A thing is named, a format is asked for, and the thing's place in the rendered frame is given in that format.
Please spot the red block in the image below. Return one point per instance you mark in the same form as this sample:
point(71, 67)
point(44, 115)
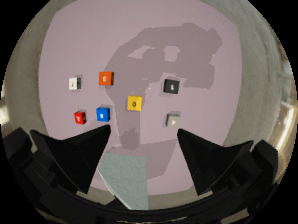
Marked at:
point(80, 117)

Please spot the blue block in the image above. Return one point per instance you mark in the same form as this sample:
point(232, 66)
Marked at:
point(103, 113)

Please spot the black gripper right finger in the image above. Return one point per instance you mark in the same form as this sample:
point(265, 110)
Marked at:
point(207, 162)

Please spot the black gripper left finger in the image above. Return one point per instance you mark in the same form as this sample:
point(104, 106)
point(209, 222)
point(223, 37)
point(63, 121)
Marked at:
point(77, 156)

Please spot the yellow block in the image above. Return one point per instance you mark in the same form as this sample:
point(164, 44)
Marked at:
point(134, 102)

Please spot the orange block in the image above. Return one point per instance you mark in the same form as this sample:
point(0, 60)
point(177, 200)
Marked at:
point(106, 78)

